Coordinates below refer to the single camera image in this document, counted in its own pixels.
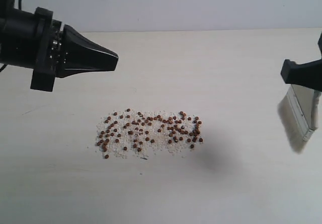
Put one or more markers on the rice and red beans pile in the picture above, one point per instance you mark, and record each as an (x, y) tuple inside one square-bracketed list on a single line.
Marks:
[(121, 133)]

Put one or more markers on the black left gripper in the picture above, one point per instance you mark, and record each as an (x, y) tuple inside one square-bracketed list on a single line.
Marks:
[(35, 41)]

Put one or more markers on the white wooden paint brush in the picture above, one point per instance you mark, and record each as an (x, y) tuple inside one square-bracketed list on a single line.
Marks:
[(298, 112)]

